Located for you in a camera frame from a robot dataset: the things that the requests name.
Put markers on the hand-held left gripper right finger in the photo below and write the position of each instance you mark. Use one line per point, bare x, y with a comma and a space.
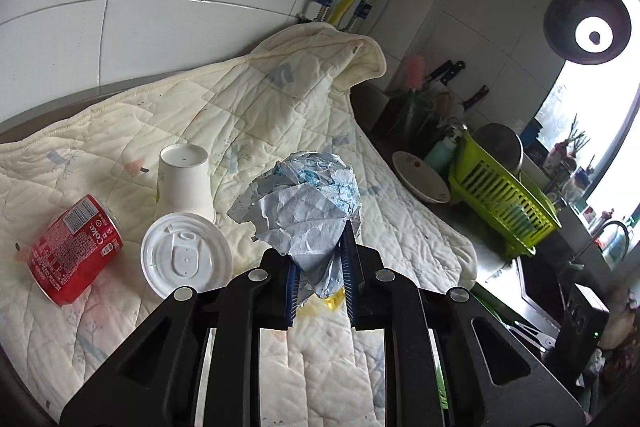
350, 287

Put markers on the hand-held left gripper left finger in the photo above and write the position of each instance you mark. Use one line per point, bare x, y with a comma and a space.
292, 307

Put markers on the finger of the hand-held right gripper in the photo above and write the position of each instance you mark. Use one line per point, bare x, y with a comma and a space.
532, 336

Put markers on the white blue paper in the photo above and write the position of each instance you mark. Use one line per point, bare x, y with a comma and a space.
300, 217

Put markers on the white plastic cup lid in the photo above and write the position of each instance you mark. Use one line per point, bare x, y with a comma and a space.
185, 252

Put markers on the white paper cup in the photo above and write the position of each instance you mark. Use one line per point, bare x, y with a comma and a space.
182, 182

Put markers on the red cola can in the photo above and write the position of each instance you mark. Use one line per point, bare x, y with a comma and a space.
70, 252

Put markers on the person's right hand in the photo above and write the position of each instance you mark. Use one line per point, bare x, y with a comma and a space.
620, 314

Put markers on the steel kitchen sink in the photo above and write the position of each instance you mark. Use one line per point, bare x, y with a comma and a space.
542, 287

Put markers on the metal faucet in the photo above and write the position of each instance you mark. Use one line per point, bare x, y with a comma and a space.
607, 229

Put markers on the green plastic dish rack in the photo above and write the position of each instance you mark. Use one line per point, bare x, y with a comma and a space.
500, 212

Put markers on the white ceramic bowl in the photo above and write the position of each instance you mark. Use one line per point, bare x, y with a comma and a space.
420, 179

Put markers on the potted windowsill plant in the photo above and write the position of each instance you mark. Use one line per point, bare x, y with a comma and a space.
562, 152
586, 184

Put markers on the teal soap bottle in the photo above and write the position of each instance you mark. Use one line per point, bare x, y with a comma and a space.
440, 154

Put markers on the dark knife holder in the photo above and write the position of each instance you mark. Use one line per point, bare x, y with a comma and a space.
405, 122

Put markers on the stainless steel pot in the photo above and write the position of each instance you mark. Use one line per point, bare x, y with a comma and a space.
500, 147

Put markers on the cream quilted blanket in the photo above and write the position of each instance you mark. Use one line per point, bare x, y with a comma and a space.
250, 97

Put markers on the pink brush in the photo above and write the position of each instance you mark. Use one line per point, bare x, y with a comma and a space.
414, 73

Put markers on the hanging dark pan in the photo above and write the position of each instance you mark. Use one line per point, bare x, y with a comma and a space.
565, 17

